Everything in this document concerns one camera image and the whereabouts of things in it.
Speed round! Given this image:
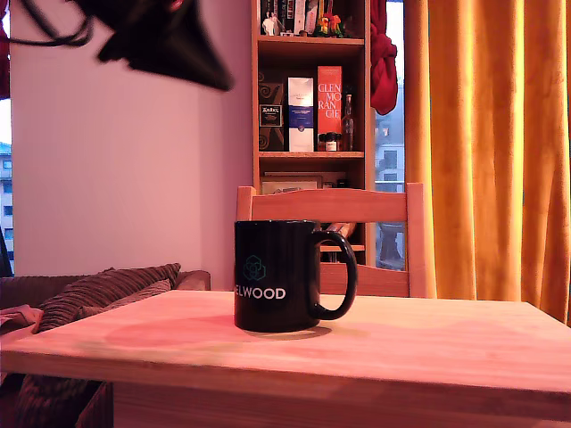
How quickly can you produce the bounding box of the white figurine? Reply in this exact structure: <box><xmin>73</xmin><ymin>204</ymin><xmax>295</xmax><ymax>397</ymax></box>
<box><xmin>262</xmin><ymin>11</ymin><xmax>282</xmax><ymax>36</ymax></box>

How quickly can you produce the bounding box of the dark spiral pattern box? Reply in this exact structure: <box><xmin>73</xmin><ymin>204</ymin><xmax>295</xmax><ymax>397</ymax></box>
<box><xmin>258</xmin><ymin>70</ymin><xmax>288</xmax><ymax>152</ymax></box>

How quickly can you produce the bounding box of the wooden bookshelf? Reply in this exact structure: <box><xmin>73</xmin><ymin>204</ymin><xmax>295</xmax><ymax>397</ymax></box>
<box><xmin>252</xmin><ymin>0</ymin><xmax>378</xmax><ymax>268</ymax></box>

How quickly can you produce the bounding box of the white and blue box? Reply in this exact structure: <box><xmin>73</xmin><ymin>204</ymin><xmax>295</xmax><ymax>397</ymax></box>
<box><xmin>287</xmin><ymin>77</ymin><xmax>316</xmax><ymax>152</ymax></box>

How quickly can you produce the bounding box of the colourful figurine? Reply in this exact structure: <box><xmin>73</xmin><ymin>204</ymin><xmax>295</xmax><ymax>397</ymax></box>
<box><xmin>313</xmin><ymin>11</ymin><xmax>347</xmax><ymax>37</ymax></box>

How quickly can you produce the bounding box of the red Glenmorangie box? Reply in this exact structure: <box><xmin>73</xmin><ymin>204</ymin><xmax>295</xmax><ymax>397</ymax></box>
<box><xmin>317</xmin><ymin>65</ymin><xmax>343</xmax><ymax>135</ymax></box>

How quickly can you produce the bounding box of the knotted red curtain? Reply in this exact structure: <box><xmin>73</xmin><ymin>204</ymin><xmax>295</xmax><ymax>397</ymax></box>
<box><xmin>369</xmin><ymin>0</ymin><xmax>399</xmax><ymax>116</ymax></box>
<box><xmin>0</xmin><ymin>12</ymin><xmax>12</xmax><ymax>99</ymax></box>

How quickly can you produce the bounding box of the clear glass bottle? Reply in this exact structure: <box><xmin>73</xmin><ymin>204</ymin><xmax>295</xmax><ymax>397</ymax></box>
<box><xmin>341</xmin><ymin>92</ymin><xmax>357</xmax><ymax>152</ymax></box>

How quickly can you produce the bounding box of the wooden chair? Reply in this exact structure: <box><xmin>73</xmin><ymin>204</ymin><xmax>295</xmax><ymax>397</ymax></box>
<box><xmin>236</xmin><ymin>182</ymin><xmax>428</xmax><ymax>299</ymax></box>

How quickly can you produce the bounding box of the black Elwood mug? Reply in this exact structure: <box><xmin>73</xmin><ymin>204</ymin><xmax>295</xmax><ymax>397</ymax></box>
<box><xmin>234</xmin><ymin>218</ymin><xmax>360</xmax><ymax>334</ymax></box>

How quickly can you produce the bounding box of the copper foil pouch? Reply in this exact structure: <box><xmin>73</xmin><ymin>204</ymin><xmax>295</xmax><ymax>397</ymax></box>
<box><xmin>325</xmin><ymin>221</ymin><xmax>360</xmax><ymax>238</ymax></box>

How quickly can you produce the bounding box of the black drape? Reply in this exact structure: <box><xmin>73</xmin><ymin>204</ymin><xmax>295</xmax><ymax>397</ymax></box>
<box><xmin>0</xmin><ymin>226</ymin><xmax>13</xmax><ymax>276</ymax></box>

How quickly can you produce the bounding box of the grey stone urn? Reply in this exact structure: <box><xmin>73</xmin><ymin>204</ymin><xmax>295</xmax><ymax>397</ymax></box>
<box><xmin>377</xmin><ymin>221</ymin><xmax>406</xmax><ymax>270</ymax></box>

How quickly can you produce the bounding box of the pink canvas bag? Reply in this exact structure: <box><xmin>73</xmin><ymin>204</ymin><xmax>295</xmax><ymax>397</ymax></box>
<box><xmin>0</xmin><ymin>305</ymin><xmax>45</xmax><ymax>335</ymax></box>

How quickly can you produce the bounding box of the orange curtain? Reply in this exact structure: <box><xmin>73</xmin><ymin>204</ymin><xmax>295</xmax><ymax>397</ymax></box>
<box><xmin>403</xmin><ymin>0</ymin><xmax>571</xmax><ymax>326</ymax></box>

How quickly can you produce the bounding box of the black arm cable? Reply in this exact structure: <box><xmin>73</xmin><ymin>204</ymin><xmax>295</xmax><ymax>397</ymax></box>
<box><xmin>7</xmin><ymin>0</ymin><xmax>95</xmax><ymax>48</ymax></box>

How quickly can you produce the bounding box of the brown corduroy sofa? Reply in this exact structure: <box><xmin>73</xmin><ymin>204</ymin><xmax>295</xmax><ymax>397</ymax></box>
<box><xmin>0</xmin><ymin>269</ymin><xmax>211</xmax><ymax>428</ymax></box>

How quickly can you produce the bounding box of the brown corduroy cushion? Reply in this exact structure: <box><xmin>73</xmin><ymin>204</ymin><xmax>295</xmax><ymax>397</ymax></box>
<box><xmin>75</xmin><ymin>278</ymin><xmax>173</xmax><ymax>320</ymax></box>
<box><xmin>37</xmin><ymin>262</ymin><xmax>182</xmax><ymax>333</ymax></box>

